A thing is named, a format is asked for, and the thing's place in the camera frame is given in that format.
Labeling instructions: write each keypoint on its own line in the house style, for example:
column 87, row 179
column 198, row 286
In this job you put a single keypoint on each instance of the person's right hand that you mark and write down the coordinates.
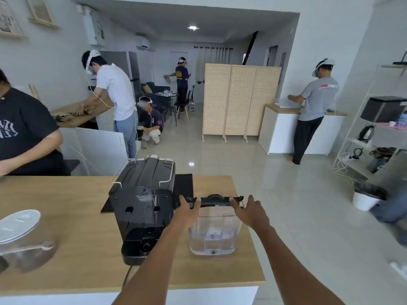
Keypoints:
column 254, row 217

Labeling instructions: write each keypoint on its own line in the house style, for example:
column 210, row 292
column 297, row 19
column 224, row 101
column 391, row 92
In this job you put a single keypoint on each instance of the person's left hand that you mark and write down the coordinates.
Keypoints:
column 184, row 215

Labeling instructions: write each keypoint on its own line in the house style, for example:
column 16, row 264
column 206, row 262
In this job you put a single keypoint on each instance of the person's right thumb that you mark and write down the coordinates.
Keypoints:
column 235, row 206

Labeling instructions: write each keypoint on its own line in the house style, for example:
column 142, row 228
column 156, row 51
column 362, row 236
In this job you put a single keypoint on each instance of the person's left thumb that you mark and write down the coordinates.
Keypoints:
column 195, row 204

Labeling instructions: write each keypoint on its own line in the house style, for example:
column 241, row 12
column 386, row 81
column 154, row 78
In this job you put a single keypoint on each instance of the clear water tank black lid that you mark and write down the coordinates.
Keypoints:
column 214, row 233

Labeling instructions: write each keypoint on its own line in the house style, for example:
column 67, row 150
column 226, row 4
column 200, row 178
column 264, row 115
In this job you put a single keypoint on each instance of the person's right forearm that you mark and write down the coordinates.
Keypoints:
column 292, row 269

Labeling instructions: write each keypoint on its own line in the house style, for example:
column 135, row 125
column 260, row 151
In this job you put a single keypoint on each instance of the person's left forearm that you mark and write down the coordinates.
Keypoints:
column 152, row 266

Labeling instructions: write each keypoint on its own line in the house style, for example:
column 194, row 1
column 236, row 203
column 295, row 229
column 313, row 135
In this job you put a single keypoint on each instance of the black flat mat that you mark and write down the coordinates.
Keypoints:
column 184, row 187

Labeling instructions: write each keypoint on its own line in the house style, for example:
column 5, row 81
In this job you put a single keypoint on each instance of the black coffee machine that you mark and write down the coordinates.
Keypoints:
column 143, row 203

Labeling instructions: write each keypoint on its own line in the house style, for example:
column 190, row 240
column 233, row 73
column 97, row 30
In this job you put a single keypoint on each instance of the small white waste bin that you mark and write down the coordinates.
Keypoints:
column 138, row 145

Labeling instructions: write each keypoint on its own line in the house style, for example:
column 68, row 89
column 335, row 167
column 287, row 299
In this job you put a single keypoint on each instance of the white cabinet wooden top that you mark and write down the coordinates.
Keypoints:
column 279, row 133

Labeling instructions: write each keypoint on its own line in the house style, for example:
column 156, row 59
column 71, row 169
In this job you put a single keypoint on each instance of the small white stool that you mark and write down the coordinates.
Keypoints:
column 192, row 107

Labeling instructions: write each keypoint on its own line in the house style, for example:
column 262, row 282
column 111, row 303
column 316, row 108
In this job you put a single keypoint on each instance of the wicker folding screen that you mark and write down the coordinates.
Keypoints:
column 238, row 101

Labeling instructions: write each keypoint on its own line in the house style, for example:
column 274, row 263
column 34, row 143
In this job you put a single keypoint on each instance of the round black table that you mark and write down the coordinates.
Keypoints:
column 167, row 95

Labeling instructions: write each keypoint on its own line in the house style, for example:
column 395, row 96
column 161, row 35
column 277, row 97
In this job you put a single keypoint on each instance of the white counter wooden top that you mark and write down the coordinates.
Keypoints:
column 92, row 136

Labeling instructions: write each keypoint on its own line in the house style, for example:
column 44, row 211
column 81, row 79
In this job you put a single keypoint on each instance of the dark sofa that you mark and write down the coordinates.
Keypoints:
column 152, row 88

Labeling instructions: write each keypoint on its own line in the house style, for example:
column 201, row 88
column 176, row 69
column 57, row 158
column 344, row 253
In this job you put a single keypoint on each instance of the white power strip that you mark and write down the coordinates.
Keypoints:
column 351, row 157

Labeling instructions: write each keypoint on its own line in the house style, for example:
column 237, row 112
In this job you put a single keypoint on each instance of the white bin black liner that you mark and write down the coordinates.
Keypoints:
column 367, row 200

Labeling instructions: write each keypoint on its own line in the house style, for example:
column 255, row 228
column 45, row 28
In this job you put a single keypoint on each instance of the white metal shelf rack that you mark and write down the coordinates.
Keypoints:
column 356, row 146

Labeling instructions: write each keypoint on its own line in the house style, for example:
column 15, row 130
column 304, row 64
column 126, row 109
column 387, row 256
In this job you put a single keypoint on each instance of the black electric kettle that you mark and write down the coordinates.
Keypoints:
column 365, row 134

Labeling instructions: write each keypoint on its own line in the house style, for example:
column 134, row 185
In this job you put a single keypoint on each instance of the white curtains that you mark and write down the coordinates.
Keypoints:
column 214, row 55

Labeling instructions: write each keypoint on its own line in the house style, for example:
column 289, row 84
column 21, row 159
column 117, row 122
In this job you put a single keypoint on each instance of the grey refrigerator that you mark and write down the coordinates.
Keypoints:
column 127, row 65

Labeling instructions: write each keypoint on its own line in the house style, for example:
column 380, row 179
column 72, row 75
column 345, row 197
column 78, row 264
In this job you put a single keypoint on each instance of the white air conditioner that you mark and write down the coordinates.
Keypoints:
column 143, row 43

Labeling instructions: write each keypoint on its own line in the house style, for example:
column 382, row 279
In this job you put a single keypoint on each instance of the clear jar white lid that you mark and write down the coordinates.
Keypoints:
column 25, row 241

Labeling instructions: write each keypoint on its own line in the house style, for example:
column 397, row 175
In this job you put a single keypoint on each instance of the round ceiling light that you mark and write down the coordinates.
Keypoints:
column 192, row 27

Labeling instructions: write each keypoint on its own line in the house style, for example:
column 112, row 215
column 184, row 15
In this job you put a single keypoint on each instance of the black box appliance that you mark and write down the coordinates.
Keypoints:
column 383, row 109

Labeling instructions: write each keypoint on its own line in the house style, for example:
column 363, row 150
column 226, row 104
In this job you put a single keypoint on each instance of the white wall water heater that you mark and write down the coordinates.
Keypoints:
column 94, row 26

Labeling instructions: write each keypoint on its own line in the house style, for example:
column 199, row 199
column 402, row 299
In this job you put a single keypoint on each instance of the framed wall picture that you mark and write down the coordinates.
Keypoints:
column 40, row 11
column 8, row 20

